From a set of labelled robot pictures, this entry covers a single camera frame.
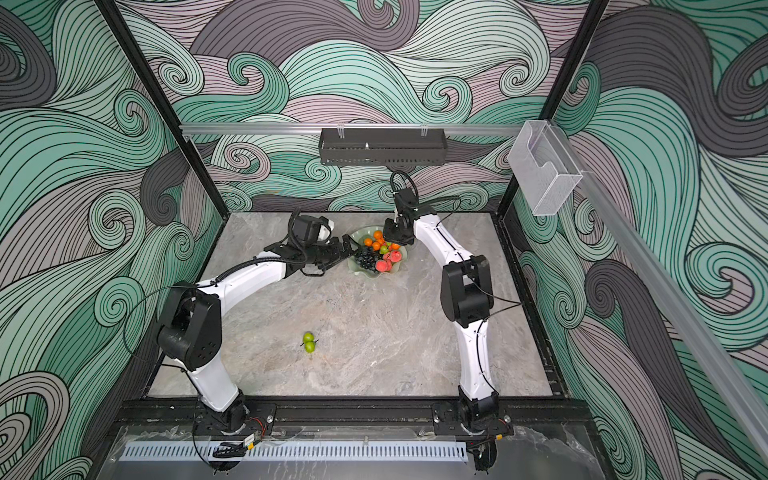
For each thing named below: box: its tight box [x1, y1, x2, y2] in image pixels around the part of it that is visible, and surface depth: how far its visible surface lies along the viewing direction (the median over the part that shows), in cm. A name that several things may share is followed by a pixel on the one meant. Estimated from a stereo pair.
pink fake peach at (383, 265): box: [375, 259, 393, 272], surface depth 100 cm
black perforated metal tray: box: [318, 128, 448, 165], surface depth 97 cm
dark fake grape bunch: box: [354, 246, 381, 273], surface depth 102 cm
